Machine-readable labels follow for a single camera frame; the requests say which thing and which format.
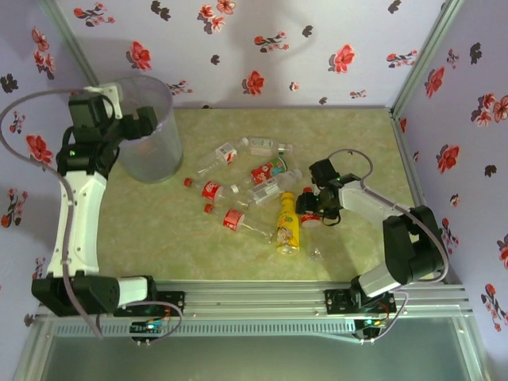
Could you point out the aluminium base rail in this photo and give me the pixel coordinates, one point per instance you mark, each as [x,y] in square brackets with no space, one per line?
[254,299]

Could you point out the bottle red green label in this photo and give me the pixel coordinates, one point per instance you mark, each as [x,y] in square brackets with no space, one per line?
[269,169]

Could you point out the grey frosted panel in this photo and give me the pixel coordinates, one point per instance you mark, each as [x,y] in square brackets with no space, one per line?
[254,357]

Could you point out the clear bottle white cap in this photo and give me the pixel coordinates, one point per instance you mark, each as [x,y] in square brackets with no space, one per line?
[272,187]

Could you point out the small clear plastic scrap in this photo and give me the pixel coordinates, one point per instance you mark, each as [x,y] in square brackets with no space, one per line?
[315,254]

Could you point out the yellow cartoon print bottle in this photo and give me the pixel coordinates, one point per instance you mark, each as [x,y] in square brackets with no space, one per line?
[287,226]

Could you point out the aluminium frame post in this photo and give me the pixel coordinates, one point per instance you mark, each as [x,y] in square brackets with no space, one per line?
[69,39]
[474,353]
[426,55]
[29,353]

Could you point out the aluminium table back rail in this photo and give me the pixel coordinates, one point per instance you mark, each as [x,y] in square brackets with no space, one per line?
[278,107]

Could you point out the clear bottle red white label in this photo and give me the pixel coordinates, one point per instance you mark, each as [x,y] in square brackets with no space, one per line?
[225,153]

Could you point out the right circuit board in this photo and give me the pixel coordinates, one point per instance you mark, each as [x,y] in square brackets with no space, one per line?
[371,323]

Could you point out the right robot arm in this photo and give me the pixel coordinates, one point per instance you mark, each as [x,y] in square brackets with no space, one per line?
[369,204]

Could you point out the loose white bottle cap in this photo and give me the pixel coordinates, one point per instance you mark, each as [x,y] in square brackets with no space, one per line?
[235,189]

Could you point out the clear bottle white green label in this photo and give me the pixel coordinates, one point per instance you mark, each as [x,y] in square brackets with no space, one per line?
[260,145]

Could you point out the circuit board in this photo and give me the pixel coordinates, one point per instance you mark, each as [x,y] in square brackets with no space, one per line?
[148,328]
[371,323]

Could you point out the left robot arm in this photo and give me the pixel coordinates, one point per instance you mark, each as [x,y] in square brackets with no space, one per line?
[79,222]

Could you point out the clear plastic bin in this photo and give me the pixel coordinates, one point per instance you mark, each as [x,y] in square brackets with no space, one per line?
[158,158]

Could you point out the clear cola bottle red label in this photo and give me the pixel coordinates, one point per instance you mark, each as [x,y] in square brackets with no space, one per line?
[233,219]
[210,191]

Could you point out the aluminium table side rail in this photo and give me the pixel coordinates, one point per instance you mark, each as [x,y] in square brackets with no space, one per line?
[409,190]

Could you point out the red bottle red cap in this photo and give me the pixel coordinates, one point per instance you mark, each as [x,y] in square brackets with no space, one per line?
[311,220]

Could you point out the left circuit board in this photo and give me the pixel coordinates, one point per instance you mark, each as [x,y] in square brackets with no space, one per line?
[148,328]

